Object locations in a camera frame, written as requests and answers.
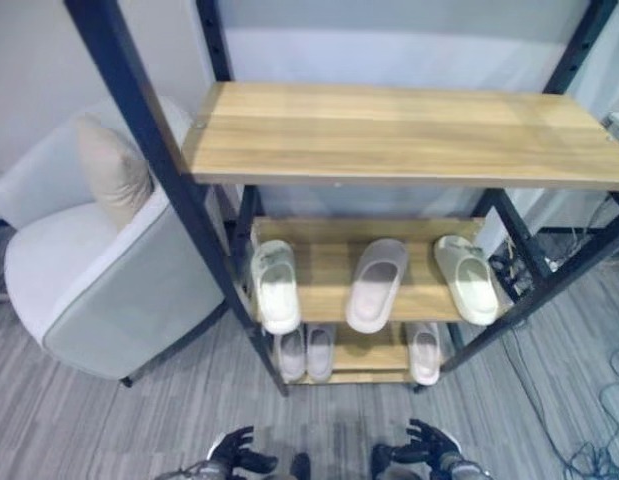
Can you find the black power strip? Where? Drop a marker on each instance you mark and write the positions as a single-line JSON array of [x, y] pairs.
[[511, 270]]

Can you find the large wooden shelf board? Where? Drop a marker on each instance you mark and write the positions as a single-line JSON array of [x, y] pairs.
[[404, 135]]

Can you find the cream slipper with green print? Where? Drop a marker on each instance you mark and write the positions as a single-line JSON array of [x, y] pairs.
[[275, 285], [466, 280]]

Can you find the low wooden shelf board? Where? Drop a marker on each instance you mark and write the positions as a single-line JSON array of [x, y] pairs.
[[369, 356]]

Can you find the white upholstered armchair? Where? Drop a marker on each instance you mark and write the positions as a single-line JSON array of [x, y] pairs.
[[94, 270]]

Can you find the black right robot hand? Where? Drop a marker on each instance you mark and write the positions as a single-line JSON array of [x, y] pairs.
[[425, 448]]

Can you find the white slipper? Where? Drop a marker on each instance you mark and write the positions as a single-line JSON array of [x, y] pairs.
[[320, 352], [423, 352]]

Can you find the dark robot foot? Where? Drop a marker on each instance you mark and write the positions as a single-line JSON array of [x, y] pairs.
[[378, 465], [301, 466]]

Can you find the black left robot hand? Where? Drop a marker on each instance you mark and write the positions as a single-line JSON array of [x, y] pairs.
[[235, 448]]

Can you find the pale pink slipper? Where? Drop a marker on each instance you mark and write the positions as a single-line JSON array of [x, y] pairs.
[[376, 285], [292, 356]]

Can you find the middle wooden shelf board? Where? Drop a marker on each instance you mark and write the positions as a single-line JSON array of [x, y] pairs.
[[334, 280]]

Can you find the black metal shoe rack frame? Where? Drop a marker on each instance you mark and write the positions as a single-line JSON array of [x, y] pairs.
[[154, 150]]

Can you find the beige cushion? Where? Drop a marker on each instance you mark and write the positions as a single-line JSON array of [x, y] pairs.
[[114, 170]]

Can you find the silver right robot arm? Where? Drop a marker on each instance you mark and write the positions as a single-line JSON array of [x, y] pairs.
[[458, 466]]

